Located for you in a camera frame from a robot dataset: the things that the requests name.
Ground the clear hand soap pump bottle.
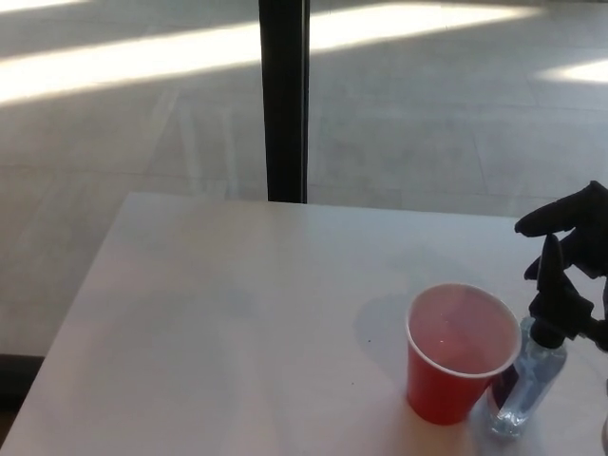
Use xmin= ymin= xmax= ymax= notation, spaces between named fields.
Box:
xmin=484 ymin=316 xmax=569 ymax=438

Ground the black vertical window post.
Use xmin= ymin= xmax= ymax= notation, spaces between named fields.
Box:
xmin=257 ymin=0 xmax=312 ymax=204

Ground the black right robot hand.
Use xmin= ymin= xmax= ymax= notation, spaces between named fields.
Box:
xmin=514 ymin=180 xmax=608 ymax=353

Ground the red plastic cup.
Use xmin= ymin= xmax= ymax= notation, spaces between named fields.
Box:
xmin=404 ymin=282 xmax=523 ymax=426

